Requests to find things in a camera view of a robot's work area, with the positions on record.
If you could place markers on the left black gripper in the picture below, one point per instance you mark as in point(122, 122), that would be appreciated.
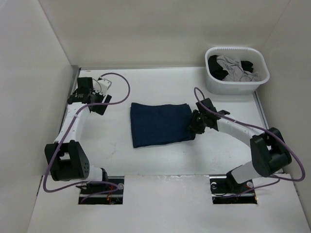
point(102, 98)

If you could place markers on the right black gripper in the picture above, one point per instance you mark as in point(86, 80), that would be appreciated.
point(192, 123)

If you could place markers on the dark blue denim trousers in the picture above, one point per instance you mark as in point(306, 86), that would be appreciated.
point(160, 125)

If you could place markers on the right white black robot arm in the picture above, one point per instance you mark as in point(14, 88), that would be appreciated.
point(268, 155)

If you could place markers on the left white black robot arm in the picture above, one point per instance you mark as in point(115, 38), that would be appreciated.
point(71, 162)

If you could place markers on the white plastic laundry basket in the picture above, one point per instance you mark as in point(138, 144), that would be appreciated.
point(236, 88)

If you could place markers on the black garment in basket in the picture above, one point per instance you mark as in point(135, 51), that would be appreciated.
point(215, 69)

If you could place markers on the grey crumpled garment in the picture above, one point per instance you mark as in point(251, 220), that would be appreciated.
point(237, 70)

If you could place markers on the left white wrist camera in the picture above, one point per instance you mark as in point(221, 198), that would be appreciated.
point(104, 84)

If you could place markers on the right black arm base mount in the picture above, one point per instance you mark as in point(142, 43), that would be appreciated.
point(222, 193)

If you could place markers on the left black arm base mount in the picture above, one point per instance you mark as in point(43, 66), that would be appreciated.
point(102, 194)

